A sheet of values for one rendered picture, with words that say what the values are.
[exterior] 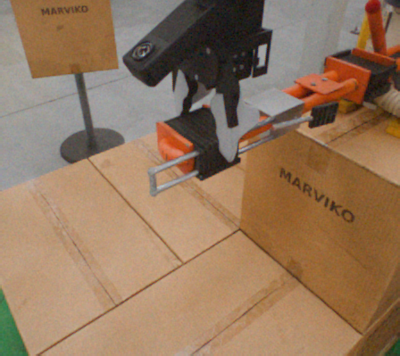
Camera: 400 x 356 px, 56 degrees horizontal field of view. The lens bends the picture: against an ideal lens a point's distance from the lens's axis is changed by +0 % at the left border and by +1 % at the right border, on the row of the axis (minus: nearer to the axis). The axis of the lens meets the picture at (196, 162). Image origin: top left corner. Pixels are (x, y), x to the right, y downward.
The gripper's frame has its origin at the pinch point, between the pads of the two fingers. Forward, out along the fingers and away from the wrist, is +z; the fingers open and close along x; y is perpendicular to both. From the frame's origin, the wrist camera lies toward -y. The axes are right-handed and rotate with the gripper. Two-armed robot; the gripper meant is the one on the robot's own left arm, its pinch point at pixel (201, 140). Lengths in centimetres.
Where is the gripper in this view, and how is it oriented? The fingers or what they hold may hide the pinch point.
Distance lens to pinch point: 49.0
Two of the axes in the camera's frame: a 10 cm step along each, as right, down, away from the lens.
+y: 8.0, -3.6, 4.9
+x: -6.0, -4.8, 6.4
